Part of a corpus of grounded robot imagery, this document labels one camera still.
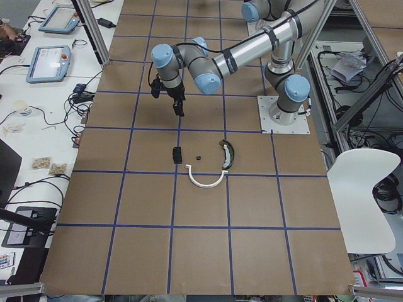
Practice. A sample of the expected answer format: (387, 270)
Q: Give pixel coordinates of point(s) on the far blue teach pendant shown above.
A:
(61, 20)

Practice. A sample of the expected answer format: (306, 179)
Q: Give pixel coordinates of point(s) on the black power adapter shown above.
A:
(106, 23)

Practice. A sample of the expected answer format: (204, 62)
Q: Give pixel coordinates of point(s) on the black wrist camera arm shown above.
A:
(156, 87)

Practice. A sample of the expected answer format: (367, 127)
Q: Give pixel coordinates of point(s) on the colourful remote control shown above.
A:
(7, 260)

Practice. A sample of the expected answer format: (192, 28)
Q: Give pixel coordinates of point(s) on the white plastic chair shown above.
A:
(352, 178)

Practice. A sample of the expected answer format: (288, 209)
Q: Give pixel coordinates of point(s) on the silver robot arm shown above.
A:
(284, 23)

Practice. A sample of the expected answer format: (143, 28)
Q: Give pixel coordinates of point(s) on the near blue teach pendant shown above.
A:
(49, 64)

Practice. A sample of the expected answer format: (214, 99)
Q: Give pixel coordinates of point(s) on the black rectangular plastic part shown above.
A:
(177, 155)

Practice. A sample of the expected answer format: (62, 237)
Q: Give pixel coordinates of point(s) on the blue teach pendant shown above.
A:
(49, 64)
(61, 20)

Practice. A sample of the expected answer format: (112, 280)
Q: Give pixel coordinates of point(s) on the curved metal brake shoe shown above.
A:
(229, 153)

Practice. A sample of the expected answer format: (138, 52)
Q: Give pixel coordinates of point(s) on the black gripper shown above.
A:
(175, 94)

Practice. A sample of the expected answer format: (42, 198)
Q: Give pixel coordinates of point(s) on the bag of small parts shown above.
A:
(38, 163)
(58, 169)

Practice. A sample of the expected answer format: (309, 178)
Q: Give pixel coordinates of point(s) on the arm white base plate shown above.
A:
(275, 121)
(255, 27)

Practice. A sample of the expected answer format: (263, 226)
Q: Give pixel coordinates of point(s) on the aluminium frame post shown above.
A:
(88, 20)

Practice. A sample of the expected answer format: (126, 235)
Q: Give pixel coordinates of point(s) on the black monitor stand base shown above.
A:
(28, 226)

